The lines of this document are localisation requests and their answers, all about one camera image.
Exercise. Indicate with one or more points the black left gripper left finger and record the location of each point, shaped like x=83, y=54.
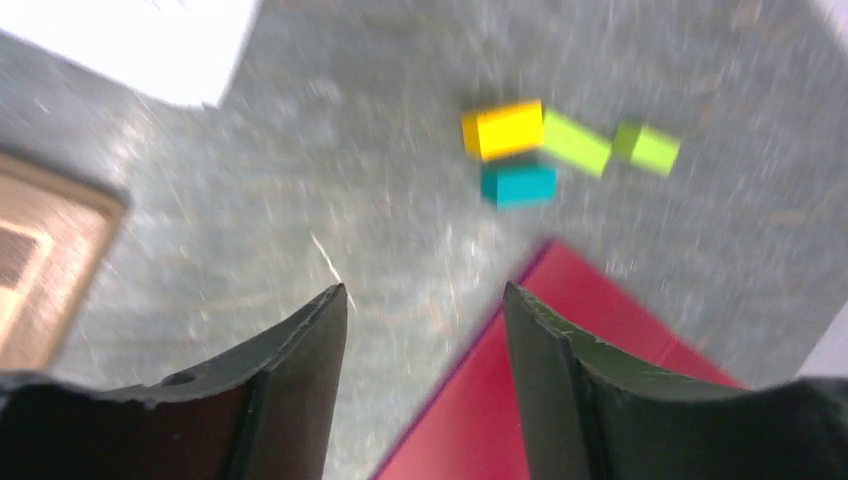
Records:
x=260, y=410

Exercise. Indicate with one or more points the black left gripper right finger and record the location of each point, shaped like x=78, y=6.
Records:
x=589, y=410

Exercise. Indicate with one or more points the red clip file folder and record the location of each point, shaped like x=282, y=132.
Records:
x=470, y=428

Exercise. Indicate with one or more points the printed white paper sheets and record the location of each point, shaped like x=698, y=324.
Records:
x=182, y=53

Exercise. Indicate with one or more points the teal block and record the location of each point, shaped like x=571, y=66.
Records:
x=513, y=186

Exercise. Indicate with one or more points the long lime green block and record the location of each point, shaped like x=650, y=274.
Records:
x=574, y=144

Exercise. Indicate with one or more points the short lime green block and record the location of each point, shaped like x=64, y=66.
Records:
x=646, y=147

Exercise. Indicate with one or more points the wooden chessboard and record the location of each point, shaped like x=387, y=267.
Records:
x=54, y=233

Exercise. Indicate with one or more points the yellow block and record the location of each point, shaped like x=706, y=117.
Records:
x=492, y=134

